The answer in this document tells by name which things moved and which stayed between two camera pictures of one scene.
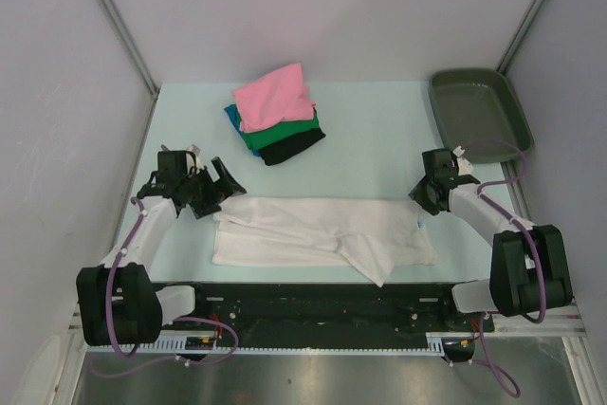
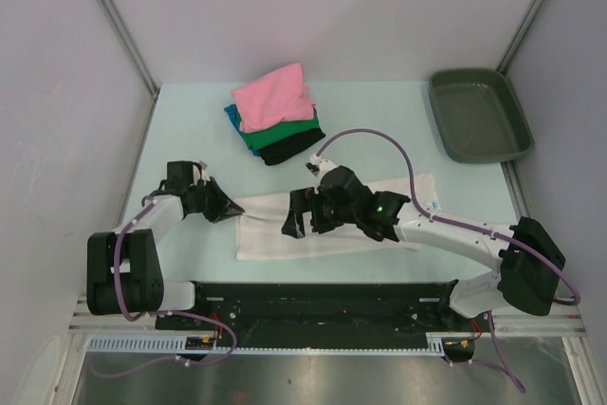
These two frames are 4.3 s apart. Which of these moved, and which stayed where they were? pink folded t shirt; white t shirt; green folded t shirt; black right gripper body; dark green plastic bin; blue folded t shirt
Moved: black right gripper body; white t shirt
Stayed: pink folded t shirt; dark green plastic bin; blue folded t shirt; green folded t shirt
